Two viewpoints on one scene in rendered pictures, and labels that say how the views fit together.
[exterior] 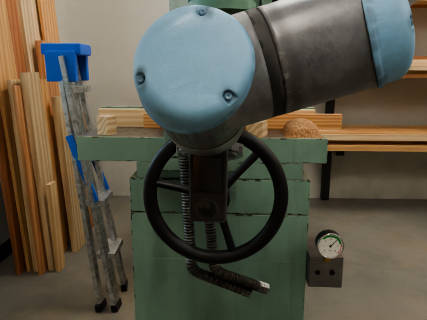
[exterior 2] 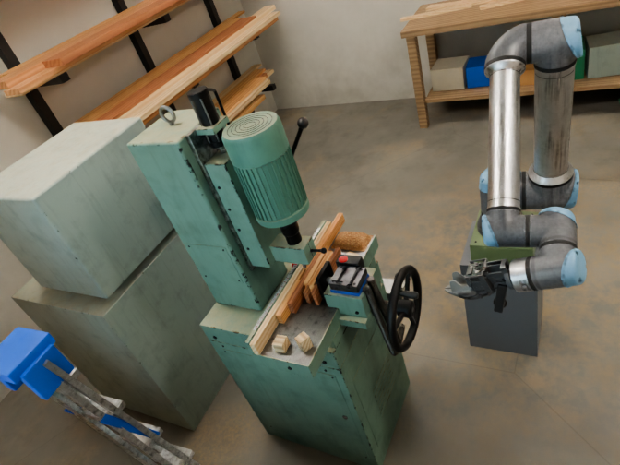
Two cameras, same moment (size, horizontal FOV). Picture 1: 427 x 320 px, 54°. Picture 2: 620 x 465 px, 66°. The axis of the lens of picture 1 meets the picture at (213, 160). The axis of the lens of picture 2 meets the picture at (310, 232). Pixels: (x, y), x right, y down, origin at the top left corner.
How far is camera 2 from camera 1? 1.43 m
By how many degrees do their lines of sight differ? 55
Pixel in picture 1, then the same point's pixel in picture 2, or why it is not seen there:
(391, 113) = not seen: hidden behind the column
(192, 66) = (582, 267)
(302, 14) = (573, 234)
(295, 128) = (363, 243)
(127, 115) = (268, 327)
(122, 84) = not seen: outside the picture
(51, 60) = (38, 376)
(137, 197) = (339, 358)
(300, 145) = (371, 248)
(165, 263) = (358, 373)
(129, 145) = (327, 336)
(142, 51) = (578, 274)
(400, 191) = not seen: hidden behind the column
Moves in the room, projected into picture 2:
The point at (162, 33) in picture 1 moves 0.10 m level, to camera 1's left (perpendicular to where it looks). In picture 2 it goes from (578, 266) to (578, 296)
